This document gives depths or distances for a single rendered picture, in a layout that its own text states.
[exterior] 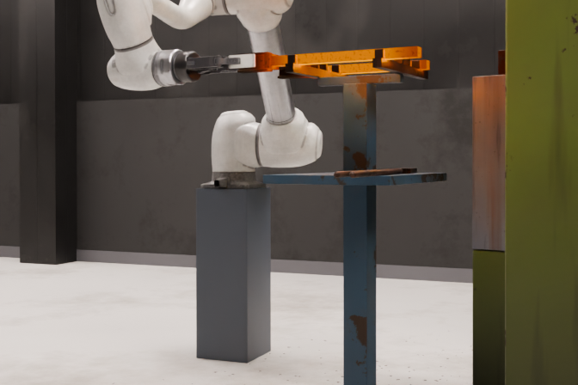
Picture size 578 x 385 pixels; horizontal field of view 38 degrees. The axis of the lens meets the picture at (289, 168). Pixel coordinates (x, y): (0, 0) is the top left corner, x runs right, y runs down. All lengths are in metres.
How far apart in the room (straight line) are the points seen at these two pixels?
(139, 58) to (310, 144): 0.95
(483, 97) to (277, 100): 0.83
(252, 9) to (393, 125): 2.51
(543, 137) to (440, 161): 3.05
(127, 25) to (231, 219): 1.05
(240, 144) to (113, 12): 1.00
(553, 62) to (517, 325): 0.57
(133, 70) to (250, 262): 1.05
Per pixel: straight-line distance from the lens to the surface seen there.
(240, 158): 2.94
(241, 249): 2.92
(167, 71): 2.08
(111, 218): 5.83
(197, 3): 2.51
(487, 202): 2.21
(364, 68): 2.11
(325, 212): 5.11
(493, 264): 2.22
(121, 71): 2.15
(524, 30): 1.91
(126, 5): 2.08
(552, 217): 1.87
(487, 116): 2.21
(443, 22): 4.97
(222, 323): 2.99
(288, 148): 2.88
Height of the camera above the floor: 0.70
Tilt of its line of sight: 1 degrees down
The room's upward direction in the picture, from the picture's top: straight up
